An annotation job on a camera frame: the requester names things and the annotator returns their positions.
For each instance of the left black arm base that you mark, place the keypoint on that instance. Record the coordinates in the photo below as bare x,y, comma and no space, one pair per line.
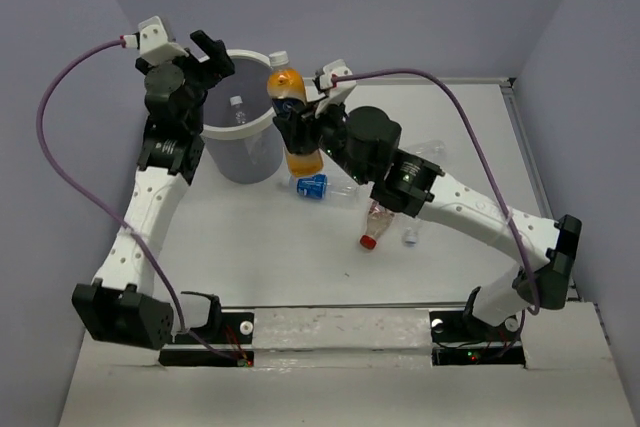
232,342

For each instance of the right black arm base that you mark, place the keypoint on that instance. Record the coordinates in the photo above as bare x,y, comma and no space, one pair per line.
461,341

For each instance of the orange milk tea bottle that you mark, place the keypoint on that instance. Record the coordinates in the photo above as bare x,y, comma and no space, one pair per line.
287,92

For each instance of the clear bottle pale cap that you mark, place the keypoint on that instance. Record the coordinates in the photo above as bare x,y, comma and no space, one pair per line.
411,231

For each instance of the red cap crushed bottle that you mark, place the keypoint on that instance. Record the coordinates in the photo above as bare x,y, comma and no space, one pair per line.
378,221

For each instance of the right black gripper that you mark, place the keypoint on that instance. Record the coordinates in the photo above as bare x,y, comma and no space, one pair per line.
294,128

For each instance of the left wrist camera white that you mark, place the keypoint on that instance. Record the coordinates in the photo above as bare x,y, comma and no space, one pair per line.
154,42

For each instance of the clear bottle blue cap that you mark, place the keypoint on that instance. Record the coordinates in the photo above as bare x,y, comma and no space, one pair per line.
434,151

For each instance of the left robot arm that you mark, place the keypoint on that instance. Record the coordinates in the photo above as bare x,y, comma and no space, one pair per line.
118,306

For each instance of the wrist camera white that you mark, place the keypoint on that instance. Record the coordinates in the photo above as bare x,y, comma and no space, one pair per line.
154,42
330,84

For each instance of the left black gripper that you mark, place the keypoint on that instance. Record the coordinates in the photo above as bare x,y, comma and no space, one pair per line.
212,71

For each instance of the grey bin with white rim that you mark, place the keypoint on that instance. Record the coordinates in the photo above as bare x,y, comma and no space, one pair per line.
238,130

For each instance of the blue label clear bottle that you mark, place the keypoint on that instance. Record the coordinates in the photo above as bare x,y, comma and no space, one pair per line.
321,187

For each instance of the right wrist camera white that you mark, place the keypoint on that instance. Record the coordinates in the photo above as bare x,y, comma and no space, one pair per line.
330,84

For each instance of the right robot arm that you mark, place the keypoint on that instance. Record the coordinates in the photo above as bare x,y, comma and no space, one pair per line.
364,144

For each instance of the clear bottle white cap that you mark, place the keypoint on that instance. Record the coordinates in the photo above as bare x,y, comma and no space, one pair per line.
238,110

